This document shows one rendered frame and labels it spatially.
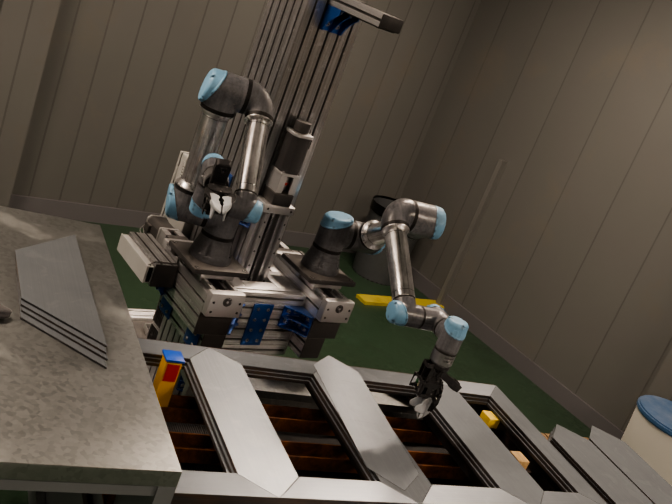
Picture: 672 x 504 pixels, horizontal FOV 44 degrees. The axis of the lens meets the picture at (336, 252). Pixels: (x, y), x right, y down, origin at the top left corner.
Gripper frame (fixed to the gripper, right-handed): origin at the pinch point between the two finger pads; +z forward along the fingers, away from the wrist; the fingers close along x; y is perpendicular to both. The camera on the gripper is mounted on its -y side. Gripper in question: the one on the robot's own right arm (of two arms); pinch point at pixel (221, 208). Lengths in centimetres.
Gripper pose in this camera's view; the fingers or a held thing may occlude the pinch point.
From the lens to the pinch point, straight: 230.6
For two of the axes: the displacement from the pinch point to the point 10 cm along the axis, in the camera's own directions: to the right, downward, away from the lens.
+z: 1.7, 5.0, -8.5
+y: -3.1, 8.5, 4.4
